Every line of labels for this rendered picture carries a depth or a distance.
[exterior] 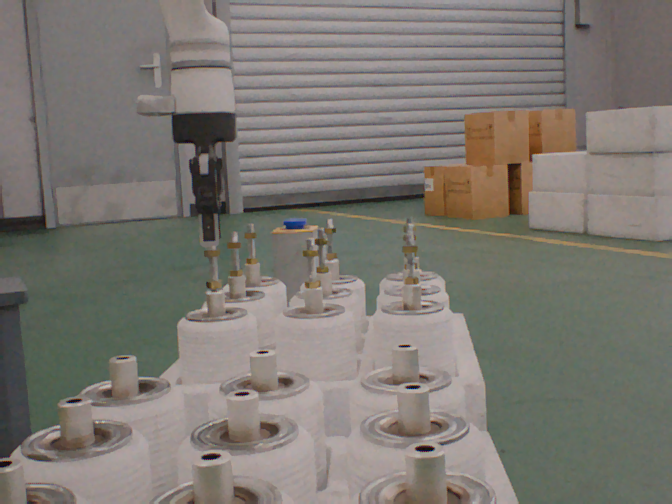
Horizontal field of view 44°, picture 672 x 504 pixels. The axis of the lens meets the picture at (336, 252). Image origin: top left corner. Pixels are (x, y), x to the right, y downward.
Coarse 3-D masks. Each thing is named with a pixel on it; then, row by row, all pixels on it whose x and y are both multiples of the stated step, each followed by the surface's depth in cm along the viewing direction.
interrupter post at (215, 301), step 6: (210, 294) 101; (216, 294) 101; (222, 294) 101; (210, 300) 101; (216, 300) 101; (222, 300) 101; (210, 306) 101; (216, 306) 101; (222, 306) 101; (210, 312) 101; (216, 312) 101; (222, 312) 101
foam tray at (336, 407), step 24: (456, 336) 115; (360, 360) 106; (456, 360) 103; (216, 384) 98; (336, 384) 95; (480, 384) 93; (192, 408) 96; (336, 408) 94; (480, 408) 93; (336, 432) 95
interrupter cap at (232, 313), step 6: (192, 312) 103; (198, 312) 103; (204, 312) 104; (228, 312) 103; (234, 312) 103; (240, 312) 102; (246, 312) 102; (186, 318) 100; (192, 318) 99; (198, 318) 99; (204, 318) 100; (210, 318) 99; (216, 318) 98; (222, 318) 99; (228, 318) 99; (234, 318) 99
